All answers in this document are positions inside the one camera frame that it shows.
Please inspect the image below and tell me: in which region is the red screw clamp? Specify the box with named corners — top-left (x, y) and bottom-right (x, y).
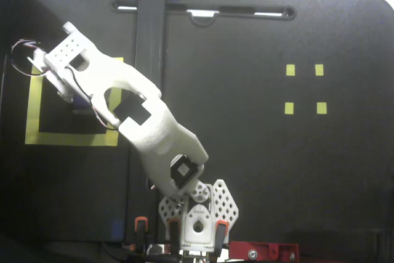
top-left (229, 240), bottom-right (300, 262)

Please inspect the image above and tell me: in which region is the blue tape piece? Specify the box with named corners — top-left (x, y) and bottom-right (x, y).
top-left (111, 218), bottom-right (124, 237)

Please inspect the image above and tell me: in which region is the black tape piece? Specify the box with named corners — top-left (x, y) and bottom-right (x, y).
top-left (219, 5), bottom-right (255, 15)

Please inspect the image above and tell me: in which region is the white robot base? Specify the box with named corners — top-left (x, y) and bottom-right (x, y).
top-left (158, 179), bottom-right (239, 250)

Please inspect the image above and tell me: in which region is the red white servo cable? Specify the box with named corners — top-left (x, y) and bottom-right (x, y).
top-left (11, 38), bottom-right (42, 76)

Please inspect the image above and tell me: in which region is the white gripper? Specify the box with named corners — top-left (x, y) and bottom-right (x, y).
top-left (28, 47), bottom-right (76, 103)

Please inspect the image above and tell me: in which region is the yellow tape square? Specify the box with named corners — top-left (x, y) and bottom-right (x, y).
top-left (24, 56), bottom-right (124, 147)

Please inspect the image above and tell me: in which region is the black flat strip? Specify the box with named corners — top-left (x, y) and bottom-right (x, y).
top-left (125, 0), bottom-right (169, 245)

